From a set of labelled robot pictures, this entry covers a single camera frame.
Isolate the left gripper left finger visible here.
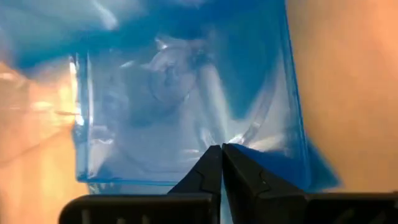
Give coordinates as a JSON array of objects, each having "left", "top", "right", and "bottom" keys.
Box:
[{"left": 167, "top": 145, "right": 222, "bottom": 224}]

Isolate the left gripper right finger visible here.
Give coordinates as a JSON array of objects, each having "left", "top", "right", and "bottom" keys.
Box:
[{"left": 222, "top": 143, "right": 307, "bottom": 224}]

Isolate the blue jewel case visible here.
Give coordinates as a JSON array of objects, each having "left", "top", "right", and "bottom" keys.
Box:
[{"left": 71, "top": 0, "right": 313, "bottom": 194}]

